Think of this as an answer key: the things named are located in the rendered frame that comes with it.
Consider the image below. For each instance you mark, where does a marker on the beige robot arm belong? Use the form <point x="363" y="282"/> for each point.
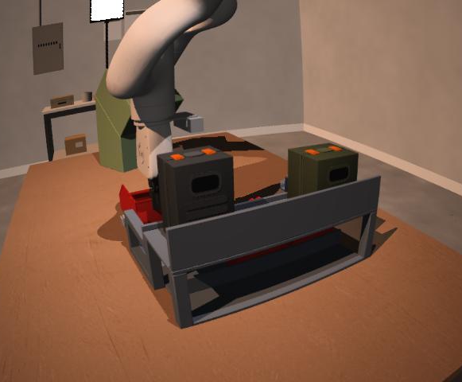
<point x="163" y="28"/>

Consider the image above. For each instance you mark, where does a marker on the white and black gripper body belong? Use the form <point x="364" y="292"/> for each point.
<point x="152" y="139"/>

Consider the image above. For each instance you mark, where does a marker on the red bin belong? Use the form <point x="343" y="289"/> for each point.
<point x="310" y="237"/>
<point x="141" y="203"/>
<point x="257" y="254"/>

